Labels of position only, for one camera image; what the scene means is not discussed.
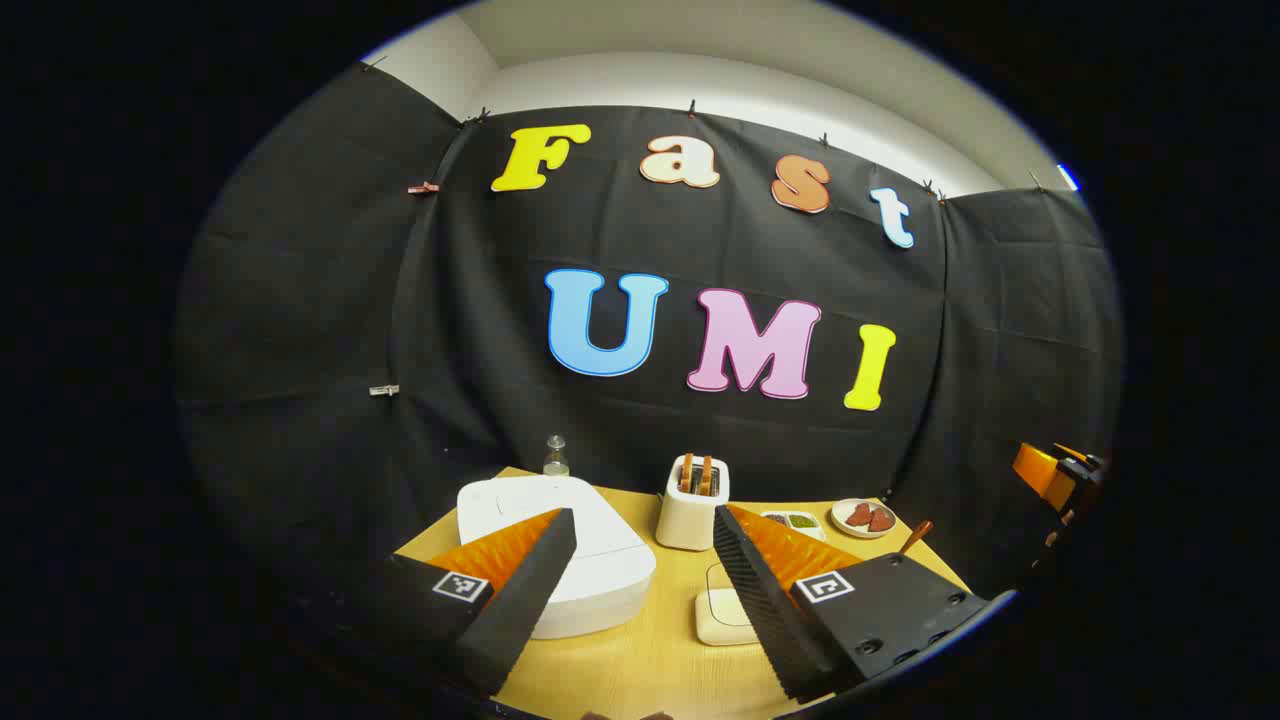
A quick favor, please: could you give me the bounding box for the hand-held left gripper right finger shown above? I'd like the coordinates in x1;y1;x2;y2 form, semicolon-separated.
713;504;991;703

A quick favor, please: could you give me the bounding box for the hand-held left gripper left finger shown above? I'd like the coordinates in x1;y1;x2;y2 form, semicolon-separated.
335;508;579;698

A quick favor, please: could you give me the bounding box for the white rice cooker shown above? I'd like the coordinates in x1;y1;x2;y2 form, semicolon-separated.
457;476;658;641

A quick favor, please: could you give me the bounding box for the cream square box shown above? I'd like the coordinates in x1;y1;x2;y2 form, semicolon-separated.
696;588;761;647

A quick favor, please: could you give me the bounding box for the white divided grain dish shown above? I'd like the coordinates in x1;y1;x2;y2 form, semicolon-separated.
762;511;826;541

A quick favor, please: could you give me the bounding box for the white toaster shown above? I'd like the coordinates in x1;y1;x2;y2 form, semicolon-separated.
656;453;731;552

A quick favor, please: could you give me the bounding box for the white round plate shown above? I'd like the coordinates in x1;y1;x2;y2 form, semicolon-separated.
831;498;898;540

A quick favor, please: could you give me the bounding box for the black backdrop cloth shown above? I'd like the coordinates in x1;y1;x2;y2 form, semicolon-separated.
175;62;1123;601

